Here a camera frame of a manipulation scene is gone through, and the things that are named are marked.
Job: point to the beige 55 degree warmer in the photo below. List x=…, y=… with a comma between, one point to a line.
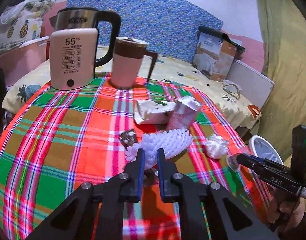
x=72, y=57

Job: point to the brown snack wrapper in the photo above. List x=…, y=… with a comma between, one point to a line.
x=128, y=138

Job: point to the crumpled white tissue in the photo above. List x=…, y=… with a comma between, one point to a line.
x=216, y=146

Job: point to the white foam fruit net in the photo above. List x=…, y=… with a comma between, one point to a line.
x=172, y=142

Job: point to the cardboard bedding box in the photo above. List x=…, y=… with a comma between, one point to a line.
x=214, y=55

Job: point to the white flat panel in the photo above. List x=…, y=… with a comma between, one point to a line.
x=255, y=86

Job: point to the pink storage box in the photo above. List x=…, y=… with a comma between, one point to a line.
x=20, y=61

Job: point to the pineapple print pillow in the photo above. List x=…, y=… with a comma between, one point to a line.
x=22, y=22

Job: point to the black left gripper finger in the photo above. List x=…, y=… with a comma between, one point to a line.
x=95, y=211
x=207, y=211

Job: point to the white round trash bin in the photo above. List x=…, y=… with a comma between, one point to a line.
x=261, y=148

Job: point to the yellow pineapple bed sheet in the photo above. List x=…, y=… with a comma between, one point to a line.
x=239, y=111

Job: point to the olive yellow curtain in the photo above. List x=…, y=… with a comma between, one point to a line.
x=283, y=29

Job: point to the clear plastic cup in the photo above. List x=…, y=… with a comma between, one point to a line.
x=231, y=160

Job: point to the red white milk carton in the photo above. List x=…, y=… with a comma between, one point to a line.
x=184, y=113

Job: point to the pink brown mug with handle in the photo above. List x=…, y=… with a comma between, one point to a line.
x=128, y=55

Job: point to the person's right hand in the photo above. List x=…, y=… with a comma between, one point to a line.
x=295, y=211

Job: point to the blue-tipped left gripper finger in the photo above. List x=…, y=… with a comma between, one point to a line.
x=253, y=160

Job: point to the plaid red green tablecloth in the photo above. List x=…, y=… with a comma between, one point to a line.
x=60, y=139

